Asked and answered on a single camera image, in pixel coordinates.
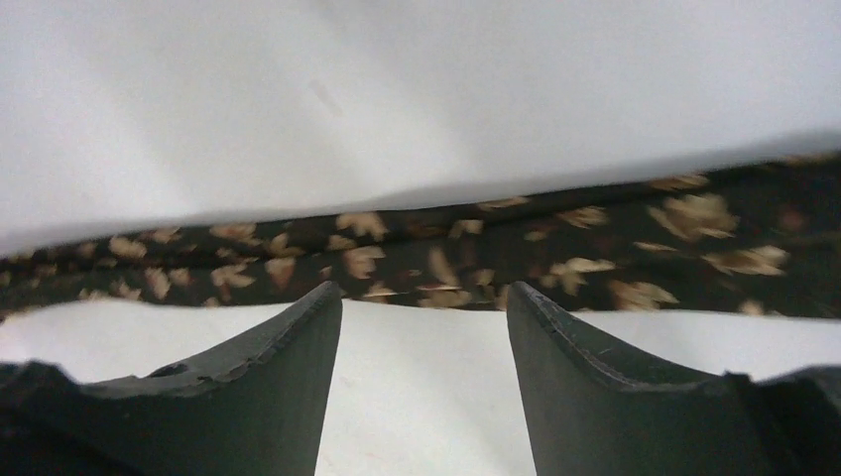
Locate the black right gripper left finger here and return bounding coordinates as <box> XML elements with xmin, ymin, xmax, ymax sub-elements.
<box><xmin>1</xmin><ymin>283</ymin><xmax>342</xmax><ymax>475</ymax></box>

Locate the black gold floral tie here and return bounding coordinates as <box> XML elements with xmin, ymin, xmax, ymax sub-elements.
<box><xmin>1</xmin><ymin>151</ymin><xmax>840</xmax><ymax>319</ymax></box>

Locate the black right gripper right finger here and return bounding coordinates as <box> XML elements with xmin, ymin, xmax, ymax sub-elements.
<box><xmin>506</xmin><ymin>282</ymin><xmax>840</xmax><ymax>475</ymax></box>

